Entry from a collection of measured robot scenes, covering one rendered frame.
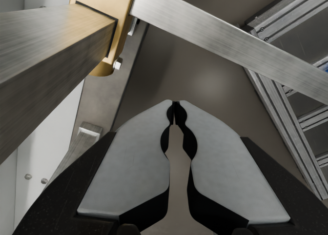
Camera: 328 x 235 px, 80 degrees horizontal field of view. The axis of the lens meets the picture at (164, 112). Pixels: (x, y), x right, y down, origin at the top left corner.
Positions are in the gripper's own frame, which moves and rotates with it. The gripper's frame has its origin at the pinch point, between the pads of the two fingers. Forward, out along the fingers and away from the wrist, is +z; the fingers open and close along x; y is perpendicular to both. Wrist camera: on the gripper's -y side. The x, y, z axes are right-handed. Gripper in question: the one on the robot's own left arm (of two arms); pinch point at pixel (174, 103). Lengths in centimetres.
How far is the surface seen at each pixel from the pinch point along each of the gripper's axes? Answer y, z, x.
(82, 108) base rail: 15.6, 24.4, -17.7
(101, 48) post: -1.9, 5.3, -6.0
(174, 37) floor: 14, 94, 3
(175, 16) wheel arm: -4.1, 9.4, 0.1
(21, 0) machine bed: -3.7, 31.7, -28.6
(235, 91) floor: 43, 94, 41
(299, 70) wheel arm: 0.7, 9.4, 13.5
